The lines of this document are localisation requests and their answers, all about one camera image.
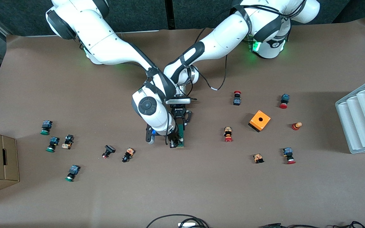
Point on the black button orange block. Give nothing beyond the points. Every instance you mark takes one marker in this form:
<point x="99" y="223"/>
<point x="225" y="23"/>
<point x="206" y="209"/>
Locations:
<point x="128" y="154"/>

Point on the red emergency button orange block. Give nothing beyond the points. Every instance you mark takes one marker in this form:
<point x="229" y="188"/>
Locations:
<point x="228" y="131"/>

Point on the red yellow button head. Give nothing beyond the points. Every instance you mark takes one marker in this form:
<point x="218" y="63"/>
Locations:
<point x="296" y="126"/>

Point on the beige contact block switch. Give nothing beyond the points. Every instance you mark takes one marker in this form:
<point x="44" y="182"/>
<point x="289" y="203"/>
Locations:
<point x="68" y="139"/>

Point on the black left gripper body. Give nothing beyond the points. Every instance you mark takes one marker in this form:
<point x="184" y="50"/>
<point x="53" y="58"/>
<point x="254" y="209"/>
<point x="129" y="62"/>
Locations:
<point x="179" y="113"/>

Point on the white ridged tray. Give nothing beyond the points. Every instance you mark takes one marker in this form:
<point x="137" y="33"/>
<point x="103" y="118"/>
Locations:
<point x="363" y="126"/>

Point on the red emergency button blue block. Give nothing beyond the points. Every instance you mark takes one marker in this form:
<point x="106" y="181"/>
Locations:
<point x="287" y="152"/>
<point x="237" y="101"/>
<point x="285" y="98"/>

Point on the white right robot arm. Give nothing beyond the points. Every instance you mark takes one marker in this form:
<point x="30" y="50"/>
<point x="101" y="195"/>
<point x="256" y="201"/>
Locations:
<point x="106" y="41"/>

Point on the white plug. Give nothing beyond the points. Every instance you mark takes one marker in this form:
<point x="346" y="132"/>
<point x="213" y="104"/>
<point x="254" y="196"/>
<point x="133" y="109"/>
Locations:
<point x="187" y="225"/>

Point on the green push button blue block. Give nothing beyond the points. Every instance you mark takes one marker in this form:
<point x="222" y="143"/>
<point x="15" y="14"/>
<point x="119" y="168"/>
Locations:
<point x="47" y="124"/>
<point x="73" y="170"/>
<point x="53" y="141"/>

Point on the black push button red tip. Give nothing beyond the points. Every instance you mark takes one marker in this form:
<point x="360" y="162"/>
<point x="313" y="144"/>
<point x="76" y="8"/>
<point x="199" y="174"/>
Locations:
<point x="109" y="148"/>

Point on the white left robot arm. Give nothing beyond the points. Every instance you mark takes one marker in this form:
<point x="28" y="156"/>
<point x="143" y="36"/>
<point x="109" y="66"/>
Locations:
<point x="230" y="34"/>

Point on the small orange contact block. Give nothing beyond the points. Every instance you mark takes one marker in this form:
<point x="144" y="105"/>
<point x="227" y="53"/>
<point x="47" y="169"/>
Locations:
<point x="258" y="157"/>

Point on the black panel divider post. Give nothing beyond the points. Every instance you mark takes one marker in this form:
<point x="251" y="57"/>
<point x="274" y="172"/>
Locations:
<point x="169" y="14"/>

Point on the brown paper table cover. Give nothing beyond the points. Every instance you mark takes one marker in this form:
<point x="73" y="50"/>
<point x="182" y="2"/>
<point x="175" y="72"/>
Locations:
<point x="182" y="190"/>

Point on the orange button enclosure box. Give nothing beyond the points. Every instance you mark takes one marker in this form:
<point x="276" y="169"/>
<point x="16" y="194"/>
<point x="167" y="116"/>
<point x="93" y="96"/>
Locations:
<point x="265" y="117"/>

